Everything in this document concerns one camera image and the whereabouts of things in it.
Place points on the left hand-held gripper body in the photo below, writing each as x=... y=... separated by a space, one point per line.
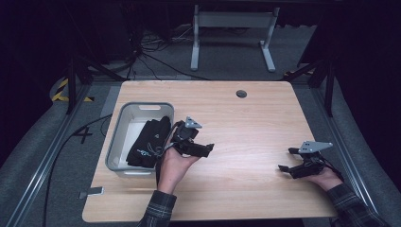
x=184 y=137

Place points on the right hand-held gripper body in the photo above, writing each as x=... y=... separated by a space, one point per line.
x=310 y=167

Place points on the grey plastic bin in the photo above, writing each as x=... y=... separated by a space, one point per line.
x=138 y=105

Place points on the person's right hand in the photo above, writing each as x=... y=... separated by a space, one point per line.
x=327 y=179

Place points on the person's left hand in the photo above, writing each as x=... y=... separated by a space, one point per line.
x=173 y=170

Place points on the grey table grommet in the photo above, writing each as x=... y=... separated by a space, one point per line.
x=241 y=94

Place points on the black metal stand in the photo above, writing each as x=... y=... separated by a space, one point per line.
x=329 y=91
x=72 y=85

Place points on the yellow black hazard tape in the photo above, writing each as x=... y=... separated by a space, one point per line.
x=60 y=91

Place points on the aluminium floor rail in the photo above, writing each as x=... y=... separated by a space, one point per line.
x=47 y=157
x=340 y=135

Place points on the small silver bracket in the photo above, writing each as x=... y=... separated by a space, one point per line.
x=94 y=191

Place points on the white metal desk frame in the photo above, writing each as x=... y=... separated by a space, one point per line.
x=233 y=19

